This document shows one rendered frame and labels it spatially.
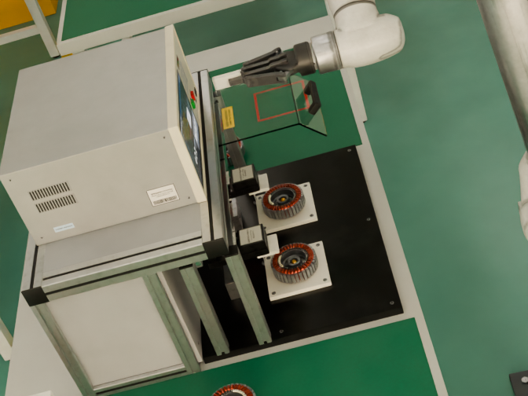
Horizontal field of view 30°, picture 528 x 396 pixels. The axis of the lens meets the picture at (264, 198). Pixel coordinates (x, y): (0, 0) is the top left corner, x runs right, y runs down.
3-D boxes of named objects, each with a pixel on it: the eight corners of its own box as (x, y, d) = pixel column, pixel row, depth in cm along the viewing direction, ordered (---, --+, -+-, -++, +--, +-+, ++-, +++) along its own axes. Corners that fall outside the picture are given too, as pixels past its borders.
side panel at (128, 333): (200, 362, 228) (155, 264, 208) (200, 372, 225) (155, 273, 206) (86, 391, 230) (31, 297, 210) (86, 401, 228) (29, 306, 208)
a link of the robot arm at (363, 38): (345, 79, 229) (331, 31, 233) (410, 61, 227) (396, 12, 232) (340, 59, 219) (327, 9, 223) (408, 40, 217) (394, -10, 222)
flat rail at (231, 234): (221, 106, 259) (218, 97, 257) (238, 263, 210) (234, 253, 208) (217, 107, 259) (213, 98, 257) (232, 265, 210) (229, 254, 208)
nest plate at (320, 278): (323, 243, 244) (321, 240, 243) (331, 285, 232) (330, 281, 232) (264, 259, 246) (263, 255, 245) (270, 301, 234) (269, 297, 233)
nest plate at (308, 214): (309, 185, 263) (309, 181, 262) (317, 220, 251) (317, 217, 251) (256, 199, 264) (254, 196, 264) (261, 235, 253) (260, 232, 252)
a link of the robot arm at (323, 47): (338, 56, 232) (313, 63, 232) (330, 23, 226) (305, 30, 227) (344, 76, 225) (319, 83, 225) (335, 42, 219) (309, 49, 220)
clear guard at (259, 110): (314, 84, 256) (309, 65, 253) (328, 136, 237) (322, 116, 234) (194, 117, 259) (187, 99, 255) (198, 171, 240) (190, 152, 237)
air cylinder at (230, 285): (248, 273, 243) (243, 258, 240) (251, 295, 237) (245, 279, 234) (229, 279, 243) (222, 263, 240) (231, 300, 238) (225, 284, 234)
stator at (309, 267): (315, 247, 242) (311, 236, 240) (322, 277, 233) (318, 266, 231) (271, 258, 243) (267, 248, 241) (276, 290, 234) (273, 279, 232)
